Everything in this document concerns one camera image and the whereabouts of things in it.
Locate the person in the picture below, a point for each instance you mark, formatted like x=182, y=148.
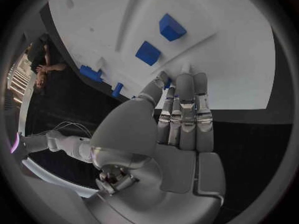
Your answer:
x=40, y=56

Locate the large blue block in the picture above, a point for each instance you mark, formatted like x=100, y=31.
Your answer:
x=172, y=28

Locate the blue peg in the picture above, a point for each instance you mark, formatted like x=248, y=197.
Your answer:
x=117, y=89

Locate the white task board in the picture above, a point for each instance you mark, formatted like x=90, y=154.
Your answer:
x=210, y=13

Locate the small blue block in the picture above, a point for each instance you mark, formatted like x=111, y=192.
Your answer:
x=148, y=53

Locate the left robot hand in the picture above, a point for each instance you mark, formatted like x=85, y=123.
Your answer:
x=144, y=127

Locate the blue plug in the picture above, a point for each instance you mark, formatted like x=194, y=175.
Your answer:
x=90, y=73

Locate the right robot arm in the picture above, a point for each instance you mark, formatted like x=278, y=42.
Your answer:
x=65, y=143

